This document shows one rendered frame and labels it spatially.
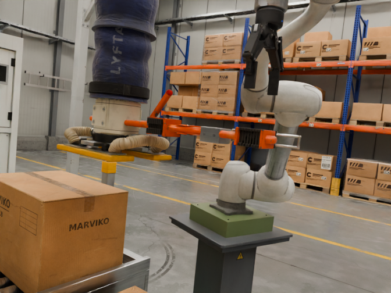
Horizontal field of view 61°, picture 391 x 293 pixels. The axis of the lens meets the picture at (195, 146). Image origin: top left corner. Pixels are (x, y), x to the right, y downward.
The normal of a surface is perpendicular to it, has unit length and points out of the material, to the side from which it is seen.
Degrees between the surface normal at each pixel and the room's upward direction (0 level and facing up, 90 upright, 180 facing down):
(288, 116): 141
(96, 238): 90
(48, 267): 90
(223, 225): 90
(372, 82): 90
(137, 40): 72
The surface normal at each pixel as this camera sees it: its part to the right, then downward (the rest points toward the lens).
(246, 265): 0.56, 0.11
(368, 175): -0.58, 0.00
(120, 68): 0.24, -0.09
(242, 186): -0.07, 0.10
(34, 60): 0.81, 0.12
